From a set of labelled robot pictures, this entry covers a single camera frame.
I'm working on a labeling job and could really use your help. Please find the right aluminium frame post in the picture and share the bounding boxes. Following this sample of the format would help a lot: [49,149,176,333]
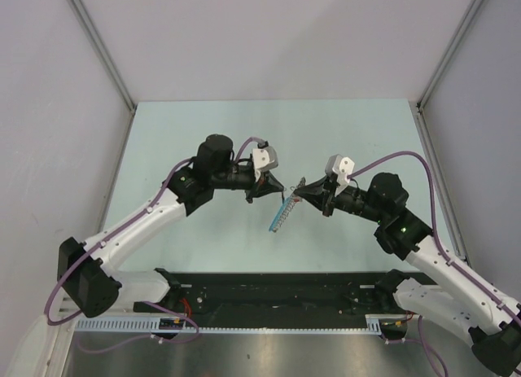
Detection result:
[417,0,493,109]

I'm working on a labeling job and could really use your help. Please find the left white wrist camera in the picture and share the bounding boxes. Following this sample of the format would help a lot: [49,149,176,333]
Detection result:
[252,146,278,181]

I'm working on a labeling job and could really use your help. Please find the purple cable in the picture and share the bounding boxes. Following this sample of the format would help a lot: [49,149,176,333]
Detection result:
[348,150,521,317]
[44,136,269,327]

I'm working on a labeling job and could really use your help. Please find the white slotted cable duct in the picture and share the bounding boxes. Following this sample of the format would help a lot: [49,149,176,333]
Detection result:
[75,314,412,335]

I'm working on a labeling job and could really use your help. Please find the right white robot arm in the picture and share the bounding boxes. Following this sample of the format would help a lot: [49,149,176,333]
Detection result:
[296,173,520,376]

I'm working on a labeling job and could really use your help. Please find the aluminium frame post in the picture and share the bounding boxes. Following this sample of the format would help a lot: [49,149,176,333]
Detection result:
[417,0,493,109]
[60,0,138,112]

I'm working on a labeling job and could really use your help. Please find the blue key cover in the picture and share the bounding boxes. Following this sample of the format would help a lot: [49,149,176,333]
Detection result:
[269,195,294,233]

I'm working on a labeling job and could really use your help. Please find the left aluminium frame post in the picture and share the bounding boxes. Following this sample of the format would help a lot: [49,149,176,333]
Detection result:
[60,0,138,112]

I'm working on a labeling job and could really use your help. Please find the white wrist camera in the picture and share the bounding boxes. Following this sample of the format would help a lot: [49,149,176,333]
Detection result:
[325,154,355,197]
[252,146,278,181]

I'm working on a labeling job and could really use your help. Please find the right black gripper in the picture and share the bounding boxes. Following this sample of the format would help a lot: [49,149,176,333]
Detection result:
[295,173,387,224]

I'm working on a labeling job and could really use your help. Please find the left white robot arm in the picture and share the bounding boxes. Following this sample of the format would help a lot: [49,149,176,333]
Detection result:
[6,134,284,376]

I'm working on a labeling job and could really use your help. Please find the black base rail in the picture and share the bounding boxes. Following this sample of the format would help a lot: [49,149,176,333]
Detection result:
[156,269,411,330]

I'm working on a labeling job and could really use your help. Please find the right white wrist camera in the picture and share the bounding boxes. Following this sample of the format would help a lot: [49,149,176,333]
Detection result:
[325,154,355,197]

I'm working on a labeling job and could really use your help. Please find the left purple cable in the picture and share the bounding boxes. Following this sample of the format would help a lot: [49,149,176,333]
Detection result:
[44,136,269,327]

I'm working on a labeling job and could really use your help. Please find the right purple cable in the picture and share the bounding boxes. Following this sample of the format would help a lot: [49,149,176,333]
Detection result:
[348,150,521,317]

